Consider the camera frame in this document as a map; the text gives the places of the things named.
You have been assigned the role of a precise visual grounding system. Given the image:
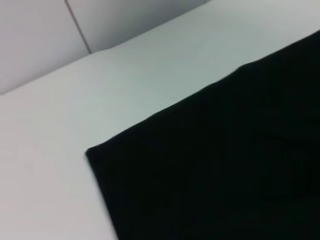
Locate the black shirt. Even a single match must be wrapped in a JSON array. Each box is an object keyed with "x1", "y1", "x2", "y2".
[{"x1": 84, "y1": 29, "x2": 320, "y2": 240}]

